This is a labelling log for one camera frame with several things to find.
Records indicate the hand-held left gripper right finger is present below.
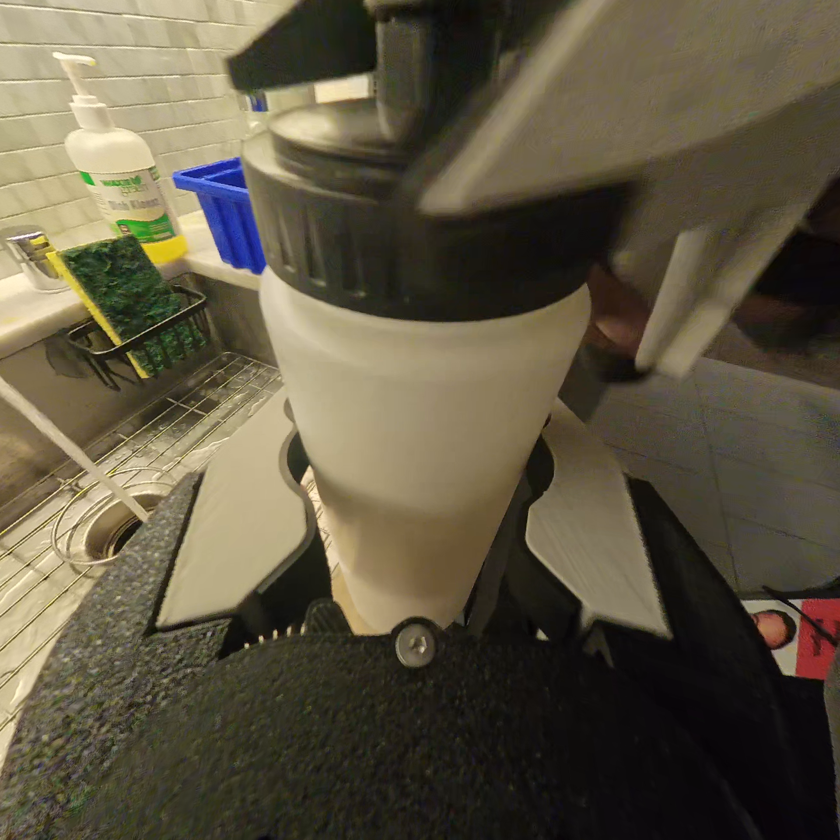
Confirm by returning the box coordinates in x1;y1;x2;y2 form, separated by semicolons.
524;397;673;641

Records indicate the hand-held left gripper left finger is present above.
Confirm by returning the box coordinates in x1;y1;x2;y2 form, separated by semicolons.
154;387;316;631

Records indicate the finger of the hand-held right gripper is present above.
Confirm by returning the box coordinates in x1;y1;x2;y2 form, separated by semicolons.
225;0;385;93
406;0;840;385

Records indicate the white plastic bottle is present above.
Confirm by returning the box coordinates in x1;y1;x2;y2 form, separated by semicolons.
259;269;592;634

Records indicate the black bottle lid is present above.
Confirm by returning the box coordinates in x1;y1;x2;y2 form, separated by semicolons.
241;13;631;322

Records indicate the person's right hand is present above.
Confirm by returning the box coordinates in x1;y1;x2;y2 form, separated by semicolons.
587;266;651;352

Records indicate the sink drain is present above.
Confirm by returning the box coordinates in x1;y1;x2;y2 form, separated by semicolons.
82;495;165;565

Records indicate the running water stream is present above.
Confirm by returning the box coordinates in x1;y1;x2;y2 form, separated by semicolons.
0;377;151;522

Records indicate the blue plastic bin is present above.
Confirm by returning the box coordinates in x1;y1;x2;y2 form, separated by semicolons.
172;157;266;275

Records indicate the stainless steel sink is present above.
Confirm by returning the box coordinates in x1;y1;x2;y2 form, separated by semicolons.
0;272;286;736

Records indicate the dish soap pump bottle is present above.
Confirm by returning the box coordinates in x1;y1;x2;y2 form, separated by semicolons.
52;51;189;266

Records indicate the green yellow sponge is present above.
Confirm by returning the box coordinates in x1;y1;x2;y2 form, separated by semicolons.
46;235;207;379

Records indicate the red white id card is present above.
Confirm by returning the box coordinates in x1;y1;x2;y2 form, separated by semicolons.
747;597;840;680

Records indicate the chrome cylinder knob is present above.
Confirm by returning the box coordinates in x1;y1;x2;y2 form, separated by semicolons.
3;226;63;293

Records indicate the black wire sponge holder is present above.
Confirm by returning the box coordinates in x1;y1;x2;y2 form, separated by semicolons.
46;283;210;395

